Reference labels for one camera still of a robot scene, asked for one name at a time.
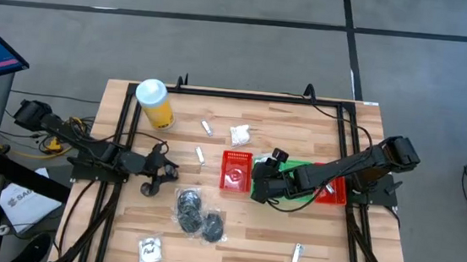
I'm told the white printed paper sheet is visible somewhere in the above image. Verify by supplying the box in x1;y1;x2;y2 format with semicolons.
0;163;66;237

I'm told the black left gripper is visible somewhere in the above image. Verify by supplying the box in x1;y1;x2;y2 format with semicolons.
127;138;182;199

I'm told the yellow cable bundle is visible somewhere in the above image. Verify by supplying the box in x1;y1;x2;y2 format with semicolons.
0;109;91;165

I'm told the white cotton balls bag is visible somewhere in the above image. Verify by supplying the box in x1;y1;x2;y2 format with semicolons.
227;123;253;150

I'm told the small black scrunchie packet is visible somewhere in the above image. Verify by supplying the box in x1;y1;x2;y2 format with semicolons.
199;210;228;246

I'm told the black edge clamp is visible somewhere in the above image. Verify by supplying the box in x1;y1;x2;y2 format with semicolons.
175;73;191;92
302;82;319;101

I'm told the black floor cable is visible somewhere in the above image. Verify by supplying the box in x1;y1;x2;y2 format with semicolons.
8;89;101;105

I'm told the long black scrunchies packet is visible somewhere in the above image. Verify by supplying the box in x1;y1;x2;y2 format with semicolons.
171;185;207;237

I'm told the yellow wipes canister white lid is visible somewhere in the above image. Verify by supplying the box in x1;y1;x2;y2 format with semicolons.
131;77;179;133

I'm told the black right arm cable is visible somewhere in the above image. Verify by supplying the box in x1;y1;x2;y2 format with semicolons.
277;91;379;151

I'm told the person's black shoe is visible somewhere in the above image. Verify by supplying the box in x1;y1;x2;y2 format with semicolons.
9;230;54;262

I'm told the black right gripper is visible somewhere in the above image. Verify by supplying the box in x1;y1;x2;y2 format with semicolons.
247;146;301;209

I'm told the red plastic basket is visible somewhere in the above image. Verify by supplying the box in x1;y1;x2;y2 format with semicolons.
218;149;255;194
311;161;351;207

